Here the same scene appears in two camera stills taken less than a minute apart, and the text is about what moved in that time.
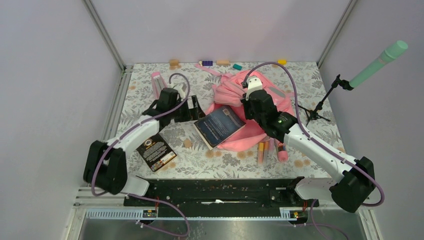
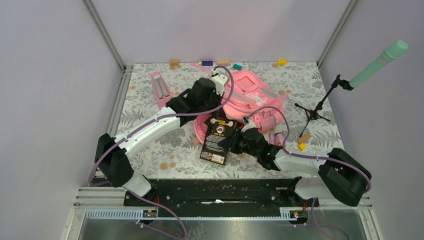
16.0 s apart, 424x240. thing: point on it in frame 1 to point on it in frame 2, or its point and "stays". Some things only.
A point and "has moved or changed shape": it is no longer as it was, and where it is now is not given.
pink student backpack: x=230 y=90 has moved or changed shape
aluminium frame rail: x=112 y=115 stays
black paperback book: x=156 y=152 to x=219 y=135
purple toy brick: x=207 y=63 stays
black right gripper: x=246 y=103 to x=234 y=146
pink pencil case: x=158 y=84 stays
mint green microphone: x=396 y=50 stays
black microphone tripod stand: x=315 y=114 stays
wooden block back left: x=174 y=62 stays
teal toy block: x=237 y=66 stays
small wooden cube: x=187 y=143 to x=195 y=141
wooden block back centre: x=223 y=62 stays
